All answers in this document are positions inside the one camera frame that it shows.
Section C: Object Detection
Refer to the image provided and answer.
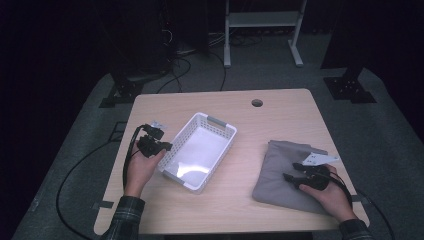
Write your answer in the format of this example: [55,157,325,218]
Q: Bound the white perforated plastic basket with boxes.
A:
[157,112,238,195]

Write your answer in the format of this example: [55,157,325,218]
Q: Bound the black floor cable loop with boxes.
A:
[55,134,123,240]

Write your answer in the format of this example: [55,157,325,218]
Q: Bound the bundle of floor cables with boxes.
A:
[156,29,264,94]

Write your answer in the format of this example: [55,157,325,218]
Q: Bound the grey pants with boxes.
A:
[252,139,338,215]

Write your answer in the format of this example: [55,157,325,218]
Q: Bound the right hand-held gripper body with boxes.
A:
[298,152,340,192]

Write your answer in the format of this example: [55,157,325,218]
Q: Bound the white metal stand frame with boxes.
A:
[223,0,308,69]

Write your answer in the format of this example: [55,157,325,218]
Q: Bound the black metal stand base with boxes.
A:
[99,71,168,109]
[321,33,378,104]

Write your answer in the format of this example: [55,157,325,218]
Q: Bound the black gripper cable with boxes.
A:
[319,169,354,208]
[121,123,148,192]

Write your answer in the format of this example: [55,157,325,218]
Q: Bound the thin black floor cable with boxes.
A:
[358,191,397,240]

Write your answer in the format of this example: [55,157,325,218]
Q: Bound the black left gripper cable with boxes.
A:
[121,123,148,192]

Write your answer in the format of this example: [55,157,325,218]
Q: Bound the person's right hand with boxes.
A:
[298,164,358,224]

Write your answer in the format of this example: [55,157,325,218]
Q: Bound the person's left hand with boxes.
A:
[123,141,167,199]

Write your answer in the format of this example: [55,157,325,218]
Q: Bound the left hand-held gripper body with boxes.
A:
[136,120,168,159]

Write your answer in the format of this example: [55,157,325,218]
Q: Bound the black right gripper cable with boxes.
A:
[319,169,354,208]

